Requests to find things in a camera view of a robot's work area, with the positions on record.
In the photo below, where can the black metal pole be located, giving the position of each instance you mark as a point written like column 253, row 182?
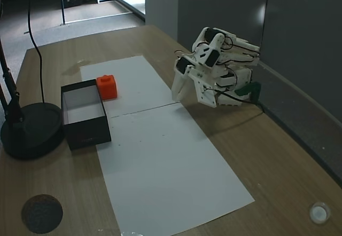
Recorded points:
column 63, row 3

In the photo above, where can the dark round cork coaster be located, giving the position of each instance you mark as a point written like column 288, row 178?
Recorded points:
column 42, row 214

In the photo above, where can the orange cube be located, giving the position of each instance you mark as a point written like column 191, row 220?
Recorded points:
column 108, row 89

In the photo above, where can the white paper sheet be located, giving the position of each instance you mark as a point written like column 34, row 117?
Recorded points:
column 139, row 86
column 165, row 166

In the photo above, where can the dark brown open box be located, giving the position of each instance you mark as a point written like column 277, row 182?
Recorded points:
column 88, row 137

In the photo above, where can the small white round cap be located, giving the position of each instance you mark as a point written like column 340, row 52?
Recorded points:
column 319, row 212

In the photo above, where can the black round lamp base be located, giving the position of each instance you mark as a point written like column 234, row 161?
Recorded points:
column 34, row 129

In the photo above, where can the green table clamp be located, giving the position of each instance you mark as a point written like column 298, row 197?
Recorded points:
column 248, row 87

